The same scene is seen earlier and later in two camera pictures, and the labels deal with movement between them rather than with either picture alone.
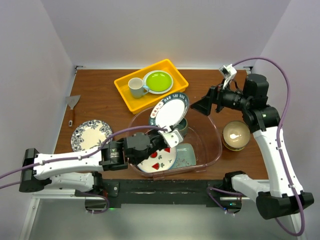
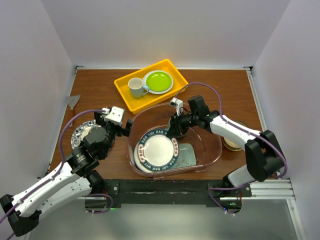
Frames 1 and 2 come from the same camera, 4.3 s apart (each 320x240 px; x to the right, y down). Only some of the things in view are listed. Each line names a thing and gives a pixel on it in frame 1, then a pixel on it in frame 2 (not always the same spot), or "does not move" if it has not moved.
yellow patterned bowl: [235, 144] does not move
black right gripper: [216, 95] to [176, 128]
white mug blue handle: [137, 89] does not move
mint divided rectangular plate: [185, 156] does not move
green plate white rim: [159, 81] does not move
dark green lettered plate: [170, 111] to [157, 151]
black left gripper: [155, 131] to [101, 121]
